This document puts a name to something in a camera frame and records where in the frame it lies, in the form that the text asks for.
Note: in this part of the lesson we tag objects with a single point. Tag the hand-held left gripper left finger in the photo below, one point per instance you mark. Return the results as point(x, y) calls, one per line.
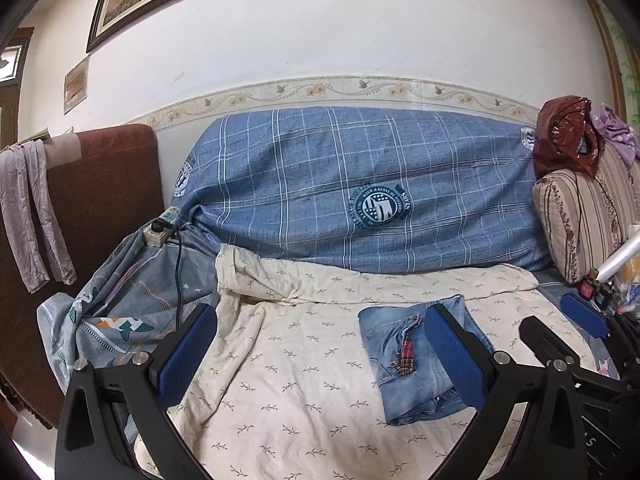
point(187, 355)

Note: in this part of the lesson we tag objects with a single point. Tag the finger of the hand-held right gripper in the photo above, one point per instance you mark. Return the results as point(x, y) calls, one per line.
point(582, 312)
point(542, 337)

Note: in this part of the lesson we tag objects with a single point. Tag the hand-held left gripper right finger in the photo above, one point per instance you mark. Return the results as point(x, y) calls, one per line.
point(455, 360)

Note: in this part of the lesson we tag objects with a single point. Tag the blue denim pants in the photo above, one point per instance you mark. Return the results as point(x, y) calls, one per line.
point(400, 385)

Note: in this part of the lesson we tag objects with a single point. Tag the small red-label bottle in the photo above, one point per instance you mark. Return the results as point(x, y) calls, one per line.
point(589, 287)

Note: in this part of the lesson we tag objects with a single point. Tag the small dark bottle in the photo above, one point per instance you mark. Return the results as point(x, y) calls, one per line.
point(606, 297)

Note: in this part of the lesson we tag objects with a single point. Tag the clear plastic bag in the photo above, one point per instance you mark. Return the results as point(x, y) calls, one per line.
point(631, 285)

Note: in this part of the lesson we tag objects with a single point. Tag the clear plastic film roll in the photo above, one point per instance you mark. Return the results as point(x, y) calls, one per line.
point(625, 255)

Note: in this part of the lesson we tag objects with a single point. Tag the grey patterned blanket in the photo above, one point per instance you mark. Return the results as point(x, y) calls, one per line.
point(115, 300)

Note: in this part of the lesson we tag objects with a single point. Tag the striped floral pillow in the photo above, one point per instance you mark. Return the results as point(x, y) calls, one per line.
point(585, 220)

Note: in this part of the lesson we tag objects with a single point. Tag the cream leaf-print bed sheet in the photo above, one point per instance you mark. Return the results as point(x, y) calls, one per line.
point(300, 360)

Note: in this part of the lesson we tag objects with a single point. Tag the white power strip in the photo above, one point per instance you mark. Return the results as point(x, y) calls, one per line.
point(160, 235)

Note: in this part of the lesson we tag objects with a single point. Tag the red-brown plastic bag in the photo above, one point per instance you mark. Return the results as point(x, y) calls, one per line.
point(565, 135)

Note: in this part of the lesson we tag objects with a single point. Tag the purple cloth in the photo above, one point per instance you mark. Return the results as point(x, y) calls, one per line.
point(617, 130)

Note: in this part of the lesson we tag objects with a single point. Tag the brown headboard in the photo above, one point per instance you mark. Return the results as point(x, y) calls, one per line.
point(110, 185)

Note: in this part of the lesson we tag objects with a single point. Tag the grey hanging cloth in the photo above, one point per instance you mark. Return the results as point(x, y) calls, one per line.
point(45, 220)

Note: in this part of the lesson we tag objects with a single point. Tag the blue plaid quilt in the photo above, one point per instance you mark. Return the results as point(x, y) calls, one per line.
point(300, 185)

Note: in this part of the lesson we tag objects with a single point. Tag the wooden door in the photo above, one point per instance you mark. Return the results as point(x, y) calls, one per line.
point(12, 85)

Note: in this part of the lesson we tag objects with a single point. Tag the small wall picture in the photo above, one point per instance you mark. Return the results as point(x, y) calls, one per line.
point(76, 85)

